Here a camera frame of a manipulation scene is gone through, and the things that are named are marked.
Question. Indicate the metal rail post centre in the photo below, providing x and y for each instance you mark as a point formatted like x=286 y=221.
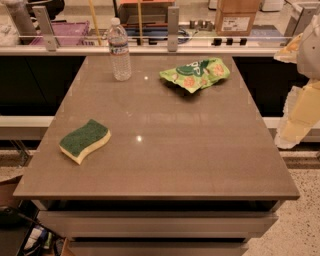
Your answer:
x=173 y=27

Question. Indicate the yellow stick centre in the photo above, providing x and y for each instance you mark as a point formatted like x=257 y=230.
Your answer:
x=140 y=22

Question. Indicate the yellow stick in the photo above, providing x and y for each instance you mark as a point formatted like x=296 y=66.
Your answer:
x=140 y=22
x=93 y=14

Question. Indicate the lower table drawer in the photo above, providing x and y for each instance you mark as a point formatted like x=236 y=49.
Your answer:
x=157 y=249

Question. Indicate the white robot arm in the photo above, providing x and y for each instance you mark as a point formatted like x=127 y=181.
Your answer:
x=309 y=53

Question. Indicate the metal rail post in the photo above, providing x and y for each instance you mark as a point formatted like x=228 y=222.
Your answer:
x=173 y=27
x=44 y=22

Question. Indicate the yellow stick left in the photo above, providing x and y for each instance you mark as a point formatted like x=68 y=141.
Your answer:
x=93 y=14

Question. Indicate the upper table drawer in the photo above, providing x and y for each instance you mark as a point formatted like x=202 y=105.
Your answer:
x=148 y=224

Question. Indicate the cardboard box with label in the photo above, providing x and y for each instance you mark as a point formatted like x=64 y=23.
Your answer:
x=235 y=17

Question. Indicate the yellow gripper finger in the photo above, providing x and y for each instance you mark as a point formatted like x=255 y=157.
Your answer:
x=290 y=53
x=301 y=113

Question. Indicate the table drawer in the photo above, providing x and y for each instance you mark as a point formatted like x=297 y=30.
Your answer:
x=157 y=249
x=148 y=224

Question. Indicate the purple plastic crate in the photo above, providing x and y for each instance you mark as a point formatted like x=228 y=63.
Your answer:
x=65 y=34

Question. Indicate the green and yellow sponge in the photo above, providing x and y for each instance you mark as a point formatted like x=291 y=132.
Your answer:
x=81 y=142

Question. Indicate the box of clutter on floor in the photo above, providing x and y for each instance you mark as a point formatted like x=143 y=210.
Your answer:
x=41 y=241

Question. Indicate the green rice chip bag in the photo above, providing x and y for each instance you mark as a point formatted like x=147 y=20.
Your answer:
x=197 y=75

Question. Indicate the clear plastic water bottle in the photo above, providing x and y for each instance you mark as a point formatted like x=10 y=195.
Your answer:
x=119 y=50

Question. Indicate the metal rail post left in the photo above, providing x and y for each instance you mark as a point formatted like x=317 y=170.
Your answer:
x=44 y=22

